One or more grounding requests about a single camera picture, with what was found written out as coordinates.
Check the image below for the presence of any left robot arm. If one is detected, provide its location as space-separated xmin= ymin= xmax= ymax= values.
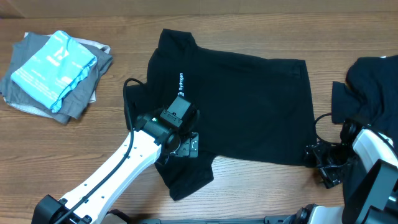
xmin=31 ymin=96 xmax=199 ymax=224

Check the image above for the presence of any black polo shirt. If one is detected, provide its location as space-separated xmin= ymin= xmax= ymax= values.
xmin=127 ymin=29 xmax=316 ymax=201

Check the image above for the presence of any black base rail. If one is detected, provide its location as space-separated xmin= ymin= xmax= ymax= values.
xmin=101 ymin=210 xmax=296 ymax=224

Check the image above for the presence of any pile of black clothes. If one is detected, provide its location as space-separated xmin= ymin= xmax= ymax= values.
xmin=331 ymin=55 xmax=398 ymax=203

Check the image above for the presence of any folded light blue shirt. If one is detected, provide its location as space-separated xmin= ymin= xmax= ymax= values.
xmin=11 ymin=30 xmax=97 ymax=113

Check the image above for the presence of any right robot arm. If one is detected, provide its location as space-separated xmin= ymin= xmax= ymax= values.
xmin=285 ymin=117 xmax=397 ymax=224

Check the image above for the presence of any folded dark grey shirt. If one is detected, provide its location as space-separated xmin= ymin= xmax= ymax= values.
xmin=0 ymin=32 xmax=114 ymax=125

